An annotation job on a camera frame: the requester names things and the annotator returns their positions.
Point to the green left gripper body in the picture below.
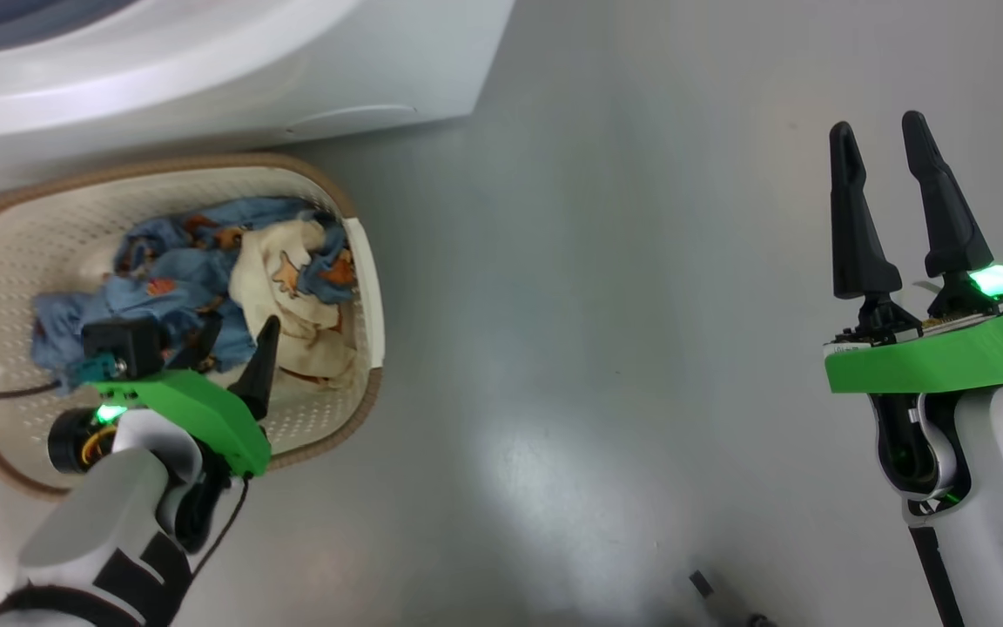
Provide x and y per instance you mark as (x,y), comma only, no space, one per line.
(205,414)

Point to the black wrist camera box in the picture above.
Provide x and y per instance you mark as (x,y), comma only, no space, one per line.
(127,344)

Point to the white front-load washing machine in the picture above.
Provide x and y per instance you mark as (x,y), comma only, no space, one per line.
(205,87)

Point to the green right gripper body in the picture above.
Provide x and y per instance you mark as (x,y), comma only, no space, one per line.
(945,361)

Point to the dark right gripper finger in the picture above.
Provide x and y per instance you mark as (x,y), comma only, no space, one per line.
(858,244)
(950,226)

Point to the blue bear print garment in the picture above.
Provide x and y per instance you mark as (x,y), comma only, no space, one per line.
(175,279)

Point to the cream printed garment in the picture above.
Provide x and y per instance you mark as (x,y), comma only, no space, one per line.
(292,296)

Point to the cream plastic laundry basket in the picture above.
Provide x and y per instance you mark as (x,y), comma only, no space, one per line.
(327,409)

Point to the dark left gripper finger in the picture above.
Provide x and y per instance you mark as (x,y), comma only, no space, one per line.
(199,344)
(259,374)

